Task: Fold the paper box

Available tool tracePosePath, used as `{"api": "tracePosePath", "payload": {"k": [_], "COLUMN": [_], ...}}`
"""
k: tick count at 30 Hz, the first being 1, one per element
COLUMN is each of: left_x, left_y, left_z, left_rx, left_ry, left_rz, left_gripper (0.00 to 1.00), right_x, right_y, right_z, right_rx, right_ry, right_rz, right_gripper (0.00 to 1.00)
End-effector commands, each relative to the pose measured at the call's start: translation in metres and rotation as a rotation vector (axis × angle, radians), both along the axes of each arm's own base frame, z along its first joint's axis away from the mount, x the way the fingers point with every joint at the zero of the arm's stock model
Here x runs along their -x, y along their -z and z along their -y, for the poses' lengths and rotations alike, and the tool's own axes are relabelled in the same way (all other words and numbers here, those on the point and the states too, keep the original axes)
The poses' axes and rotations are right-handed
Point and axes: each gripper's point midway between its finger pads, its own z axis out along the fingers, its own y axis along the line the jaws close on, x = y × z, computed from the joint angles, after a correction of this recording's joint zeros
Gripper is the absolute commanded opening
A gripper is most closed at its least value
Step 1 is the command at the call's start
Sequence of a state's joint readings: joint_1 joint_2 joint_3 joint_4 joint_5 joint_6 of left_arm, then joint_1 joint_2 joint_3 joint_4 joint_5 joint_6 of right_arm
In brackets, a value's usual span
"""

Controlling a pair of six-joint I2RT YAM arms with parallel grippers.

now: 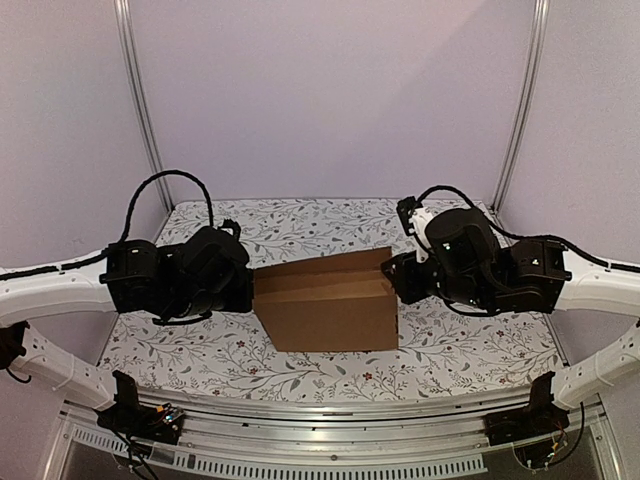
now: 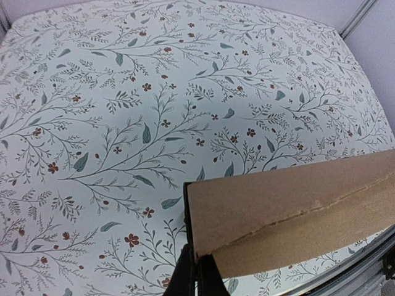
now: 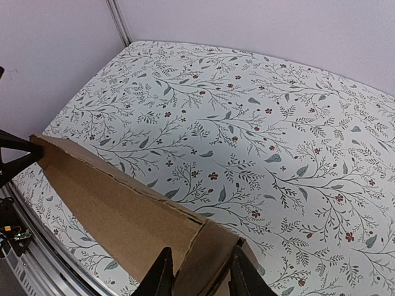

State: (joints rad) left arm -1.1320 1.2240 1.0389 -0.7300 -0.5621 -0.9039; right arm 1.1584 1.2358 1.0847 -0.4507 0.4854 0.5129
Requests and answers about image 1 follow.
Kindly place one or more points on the left aluminium corner post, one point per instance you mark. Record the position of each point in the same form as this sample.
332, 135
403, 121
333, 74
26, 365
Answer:
134, 75

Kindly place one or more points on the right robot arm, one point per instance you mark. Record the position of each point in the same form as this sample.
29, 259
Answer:
530, 276

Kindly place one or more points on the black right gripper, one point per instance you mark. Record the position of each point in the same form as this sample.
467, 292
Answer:
400, 279

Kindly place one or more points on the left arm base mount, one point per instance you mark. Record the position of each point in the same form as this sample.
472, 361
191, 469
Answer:
127, 416

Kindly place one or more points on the brown cardboard box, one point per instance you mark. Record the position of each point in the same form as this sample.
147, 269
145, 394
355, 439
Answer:
337, 303

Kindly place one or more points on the right aluminium corner post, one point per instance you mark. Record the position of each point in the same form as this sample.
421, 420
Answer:
525, 100

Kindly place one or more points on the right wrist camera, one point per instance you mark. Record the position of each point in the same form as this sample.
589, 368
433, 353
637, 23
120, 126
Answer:
414, 219

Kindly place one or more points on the aluminium corner post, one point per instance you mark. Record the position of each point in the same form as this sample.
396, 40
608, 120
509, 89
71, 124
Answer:
525, 100
134, 75

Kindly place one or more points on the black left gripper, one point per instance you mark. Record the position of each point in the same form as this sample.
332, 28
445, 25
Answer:
242, 302

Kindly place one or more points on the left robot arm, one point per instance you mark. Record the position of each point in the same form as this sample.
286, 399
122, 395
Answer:
129, 277

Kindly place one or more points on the aluminium front rail frame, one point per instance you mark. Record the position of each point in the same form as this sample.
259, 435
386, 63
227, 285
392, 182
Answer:
441, 438

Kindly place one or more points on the floral patterned table mat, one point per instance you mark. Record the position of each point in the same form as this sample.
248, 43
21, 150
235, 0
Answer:
441, 353

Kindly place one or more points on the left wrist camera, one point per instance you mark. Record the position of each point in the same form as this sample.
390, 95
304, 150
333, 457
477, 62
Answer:
232, 227

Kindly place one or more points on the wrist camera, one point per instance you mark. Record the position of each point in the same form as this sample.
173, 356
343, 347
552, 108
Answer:
232, 227
414, 219

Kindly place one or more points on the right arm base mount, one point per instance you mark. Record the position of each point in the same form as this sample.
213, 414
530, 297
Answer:
539, 417

